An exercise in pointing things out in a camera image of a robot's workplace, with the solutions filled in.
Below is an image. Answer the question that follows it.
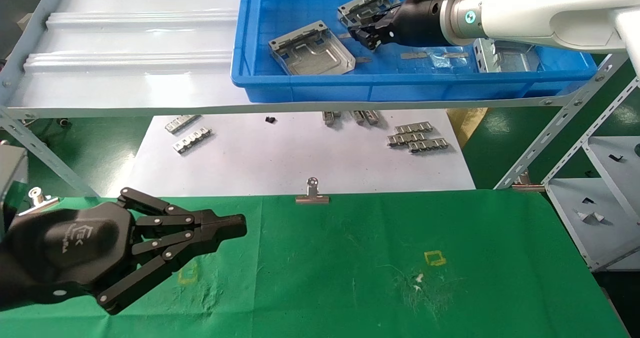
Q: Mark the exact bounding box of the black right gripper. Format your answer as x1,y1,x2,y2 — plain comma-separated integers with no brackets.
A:
348,0,443,52

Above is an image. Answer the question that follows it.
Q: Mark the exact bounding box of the folded sheet metal box part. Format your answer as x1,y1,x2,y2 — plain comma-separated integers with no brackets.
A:
472,38,543,74

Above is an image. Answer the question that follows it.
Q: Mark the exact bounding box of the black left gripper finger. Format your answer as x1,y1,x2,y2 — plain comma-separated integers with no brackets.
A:
119,187,247,230

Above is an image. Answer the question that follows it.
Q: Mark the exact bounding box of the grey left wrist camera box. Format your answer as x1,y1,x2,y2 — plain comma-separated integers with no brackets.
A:
0,145,29,234

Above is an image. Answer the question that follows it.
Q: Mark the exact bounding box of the silver binder clip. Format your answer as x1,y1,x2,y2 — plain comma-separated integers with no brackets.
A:
17,187,60,216
295,177,330,205
511,170,546,193

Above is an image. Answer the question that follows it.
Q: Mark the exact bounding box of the green table cloth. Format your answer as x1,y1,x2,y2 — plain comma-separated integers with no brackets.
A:
0,189,631,338

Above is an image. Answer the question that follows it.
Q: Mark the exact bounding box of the white corrugated shelf sheet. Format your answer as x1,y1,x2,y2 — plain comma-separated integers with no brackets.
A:
10,0,251,110

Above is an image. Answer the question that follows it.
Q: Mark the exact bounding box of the sheet metal bracket part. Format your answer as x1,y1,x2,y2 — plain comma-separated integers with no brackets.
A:
337,0,401,29
267,20,357,76

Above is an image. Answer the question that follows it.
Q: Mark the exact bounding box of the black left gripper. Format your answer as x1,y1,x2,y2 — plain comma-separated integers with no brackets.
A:
0,201,247,315

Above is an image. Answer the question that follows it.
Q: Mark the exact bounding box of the grey slotted angle shelf frame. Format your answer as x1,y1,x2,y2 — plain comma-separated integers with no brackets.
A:
0,0,640,199

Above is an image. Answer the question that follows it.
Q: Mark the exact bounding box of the brown cardboard piece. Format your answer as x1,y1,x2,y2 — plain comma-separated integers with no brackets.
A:
446,108,488,149

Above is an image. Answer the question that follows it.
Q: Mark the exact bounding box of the white floor board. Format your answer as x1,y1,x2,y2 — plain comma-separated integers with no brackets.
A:
131,109,476,197

